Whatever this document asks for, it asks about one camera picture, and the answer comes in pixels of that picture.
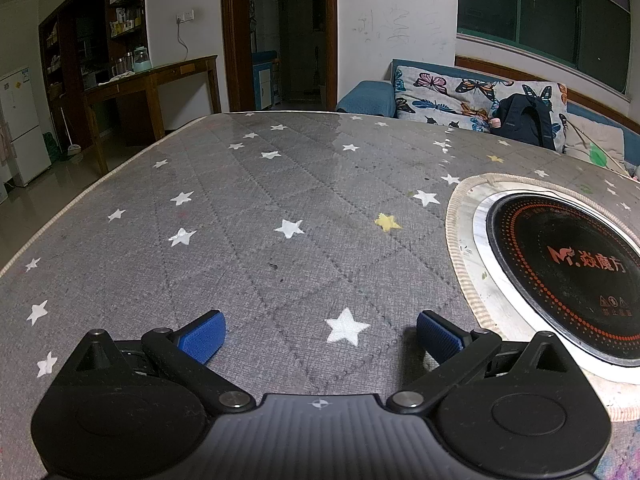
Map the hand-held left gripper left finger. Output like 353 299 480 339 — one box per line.
75 310 256 414

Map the dark window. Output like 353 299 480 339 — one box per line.
457 0 632 94

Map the white broom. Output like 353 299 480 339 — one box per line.
60 107 83 156

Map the black backpack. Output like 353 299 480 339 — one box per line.
490 94 558 151

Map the wooden door frame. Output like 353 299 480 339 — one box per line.
220 0 338 113

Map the blue and white cabinet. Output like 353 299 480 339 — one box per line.
252 51 279 110

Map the dark wooden shelf unit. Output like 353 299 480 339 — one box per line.
39 0 150 92

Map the round black induction cooktop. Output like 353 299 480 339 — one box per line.
472 191 640 381

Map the butterfly print pillow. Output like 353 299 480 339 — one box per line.
392 63 568 153

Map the cream cushion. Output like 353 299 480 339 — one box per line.
565 115 626 168

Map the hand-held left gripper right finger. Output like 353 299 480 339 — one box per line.
386 310 571 416

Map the white refrigerator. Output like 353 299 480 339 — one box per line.
0 66 52 188

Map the grey star-print table cover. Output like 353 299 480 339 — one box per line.
0 110 640 480

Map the wooden desk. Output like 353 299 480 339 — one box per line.
82 55 222 176

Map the blue sofa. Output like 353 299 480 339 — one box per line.
335 58 640 171

